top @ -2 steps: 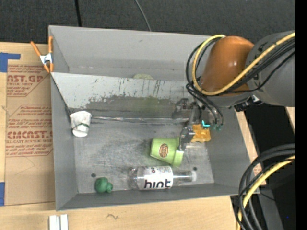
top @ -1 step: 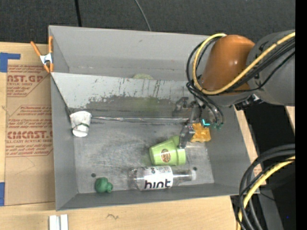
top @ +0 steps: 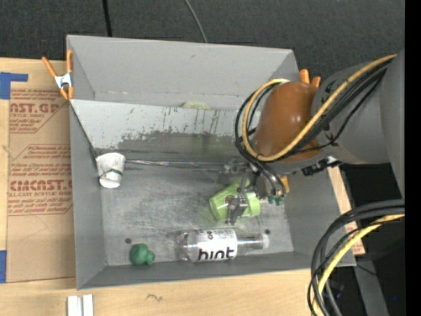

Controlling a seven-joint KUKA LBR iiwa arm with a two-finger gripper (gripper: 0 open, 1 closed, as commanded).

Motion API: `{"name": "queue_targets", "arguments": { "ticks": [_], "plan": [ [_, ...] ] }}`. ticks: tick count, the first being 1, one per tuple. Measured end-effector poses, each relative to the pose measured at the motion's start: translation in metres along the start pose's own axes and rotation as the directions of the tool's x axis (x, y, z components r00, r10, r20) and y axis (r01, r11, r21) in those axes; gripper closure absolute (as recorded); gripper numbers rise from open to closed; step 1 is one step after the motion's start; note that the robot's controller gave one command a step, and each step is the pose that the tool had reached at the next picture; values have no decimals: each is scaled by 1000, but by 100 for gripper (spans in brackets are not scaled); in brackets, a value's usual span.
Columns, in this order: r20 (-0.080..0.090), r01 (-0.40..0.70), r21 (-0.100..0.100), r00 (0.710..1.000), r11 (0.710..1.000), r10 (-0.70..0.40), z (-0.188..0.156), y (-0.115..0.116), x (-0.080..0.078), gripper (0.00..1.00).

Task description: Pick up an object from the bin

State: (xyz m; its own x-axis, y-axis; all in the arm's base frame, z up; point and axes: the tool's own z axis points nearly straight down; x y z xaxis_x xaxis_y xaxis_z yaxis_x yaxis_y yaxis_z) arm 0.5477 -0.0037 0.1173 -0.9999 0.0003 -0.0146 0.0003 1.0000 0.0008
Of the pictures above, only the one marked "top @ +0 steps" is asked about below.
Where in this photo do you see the white paper cup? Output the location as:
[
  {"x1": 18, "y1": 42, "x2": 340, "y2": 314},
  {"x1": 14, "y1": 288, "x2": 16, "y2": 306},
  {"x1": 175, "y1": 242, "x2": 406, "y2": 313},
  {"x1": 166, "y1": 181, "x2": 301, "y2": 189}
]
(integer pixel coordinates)
[{"x1": 95, "y1": 151, "x2": 127, "y2": 190}]

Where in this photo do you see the clear plastic bottle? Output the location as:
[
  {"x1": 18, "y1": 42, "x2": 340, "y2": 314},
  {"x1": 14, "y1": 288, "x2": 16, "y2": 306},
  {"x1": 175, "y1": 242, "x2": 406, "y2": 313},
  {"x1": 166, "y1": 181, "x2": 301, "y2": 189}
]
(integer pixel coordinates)
[{"x1": 173, "y1": 228, "x2": 271, "y2": 264}]

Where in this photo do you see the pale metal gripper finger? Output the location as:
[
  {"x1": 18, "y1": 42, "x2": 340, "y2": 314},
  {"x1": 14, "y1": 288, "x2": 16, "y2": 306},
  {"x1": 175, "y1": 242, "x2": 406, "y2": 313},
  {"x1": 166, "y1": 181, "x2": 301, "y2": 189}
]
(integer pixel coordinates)
[
  {"x1": 225, "y1": 163, "x2": 253, "y2": 196},
  {"x1": 225, "y1": 194, "x2": 249, "y2": 226}
]

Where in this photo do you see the pale green flat thing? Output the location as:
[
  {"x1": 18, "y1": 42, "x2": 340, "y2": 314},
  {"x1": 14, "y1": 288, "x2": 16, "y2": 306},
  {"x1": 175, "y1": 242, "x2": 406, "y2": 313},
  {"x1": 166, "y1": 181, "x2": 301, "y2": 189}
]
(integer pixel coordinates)
[{"x1": 180, "y1": 101, "x2": 211, "y2": 110}]

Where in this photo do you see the brown cardboard board red print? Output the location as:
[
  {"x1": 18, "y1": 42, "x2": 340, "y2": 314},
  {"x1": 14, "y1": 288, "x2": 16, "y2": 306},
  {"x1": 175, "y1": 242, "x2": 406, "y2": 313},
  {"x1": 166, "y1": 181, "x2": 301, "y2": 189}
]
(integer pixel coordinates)
[{"x1": 0, "y1": 57, "x2": 78, "y2": 284}]

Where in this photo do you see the grey metal bin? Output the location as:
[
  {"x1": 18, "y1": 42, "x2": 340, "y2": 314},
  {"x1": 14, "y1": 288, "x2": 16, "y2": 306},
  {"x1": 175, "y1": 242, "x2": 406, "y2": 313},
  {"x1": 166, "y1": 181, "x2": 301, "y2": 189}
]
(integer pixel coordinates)
[{"x1": 65, "y1": 34, "x2": 358, "y2": 291}]

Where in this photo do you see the small dark green toy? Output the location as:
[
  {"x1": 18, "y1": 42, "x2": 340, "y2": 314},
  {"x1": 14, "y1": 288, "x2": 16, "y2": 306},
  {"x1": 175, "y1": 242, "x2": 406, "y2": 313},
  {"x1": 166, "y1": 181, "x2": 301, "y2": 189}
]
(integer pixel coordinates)
[{"x1": 128, "y1": 242, "x2": 157, "y2": 267}]

